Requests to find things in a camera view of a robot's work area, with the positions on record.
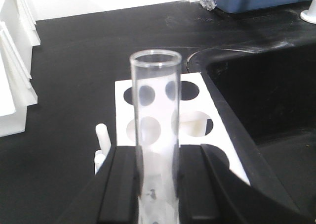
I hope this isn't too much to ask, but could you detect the black lab sink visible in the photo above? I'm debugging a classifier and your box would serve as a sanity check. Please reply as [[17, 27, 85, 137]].
[[187, 42, 316, 220]]

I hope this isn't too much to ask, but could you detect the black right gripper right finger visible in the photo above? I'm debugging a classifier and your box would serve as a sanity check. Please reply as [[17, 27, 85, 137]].
[[179, 144, 309, 224]]

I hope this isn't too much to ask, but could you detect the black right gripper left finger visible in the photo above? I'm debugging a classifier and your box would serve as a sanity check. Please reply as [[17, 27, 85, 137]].
[[58, 146, 138, 224]]

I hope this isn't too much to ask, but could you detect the clear glass test tube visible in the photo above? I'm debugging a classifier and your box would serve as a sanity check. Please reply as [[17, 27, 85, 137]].
[[129, 49, 182, 224]]

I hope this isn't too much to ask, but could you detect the right white storage bin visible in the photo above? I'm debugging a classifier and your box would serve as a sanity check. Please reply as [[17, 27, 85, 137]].
[[0, 0, 40, 136]]

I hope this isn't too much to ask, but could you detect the white test tube rack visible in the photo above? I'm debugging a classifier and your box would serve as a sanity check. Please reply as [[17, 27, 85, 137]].
[[94, 72, 251, 224]]

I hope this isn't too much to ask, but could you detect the white gooseneck lab faucet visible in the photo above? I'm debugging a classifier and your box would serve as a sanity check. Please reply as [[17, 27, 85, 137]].
[[300, 0, 316, 24]]

